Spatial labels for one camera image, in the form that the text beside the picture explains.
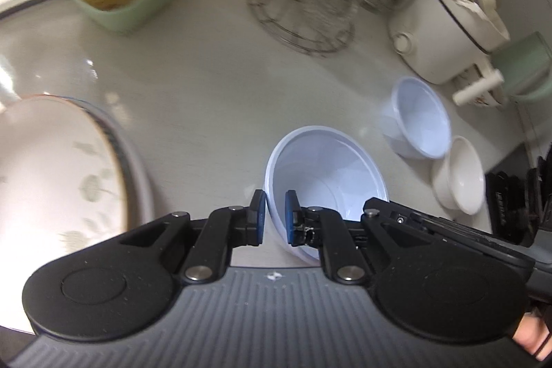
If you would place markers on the green pitcher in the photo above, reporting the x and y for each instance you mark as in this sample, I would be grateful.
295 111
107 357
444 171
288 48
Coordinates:
526 68

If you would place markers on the floral bowl behind cooker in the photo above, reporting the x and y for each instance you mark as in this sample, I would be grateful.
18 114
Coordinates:
479 85

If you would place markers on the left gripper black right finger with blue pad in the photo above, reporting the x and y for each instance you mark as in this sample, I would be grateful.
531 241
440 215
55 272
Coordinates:
325 230

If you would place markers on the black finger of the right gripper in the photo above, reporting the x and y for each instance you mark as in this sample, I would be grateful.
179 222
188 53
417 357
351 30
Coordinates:
411 228

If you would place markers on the light blue small bowl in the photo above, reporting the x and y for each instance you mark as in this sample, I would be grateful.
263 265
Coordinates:
325 167

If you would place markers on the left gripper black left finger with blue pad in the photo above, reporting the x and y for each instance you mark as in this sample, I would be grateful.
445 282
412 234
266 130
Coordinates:
212 240

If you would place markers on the floral plate teal rim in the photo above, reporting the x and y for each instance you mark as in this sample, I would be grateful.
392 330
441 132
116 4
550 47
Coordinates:
140 200

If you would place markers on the large white leaf-pattern bowl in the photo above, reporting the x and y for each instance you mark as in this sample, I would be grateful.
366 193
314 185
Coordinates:
62 189

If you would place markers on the white electric cooker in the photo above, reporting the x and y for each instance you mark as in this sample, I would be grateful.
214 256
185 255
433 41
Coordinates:
439 39

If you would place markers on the person's right hand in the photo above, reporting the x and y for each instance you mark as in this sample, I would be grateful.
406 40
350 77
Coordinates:
533 333

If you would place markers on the white small bowl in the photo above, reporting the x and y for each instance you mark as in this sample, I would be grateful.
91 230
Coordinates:
458 179

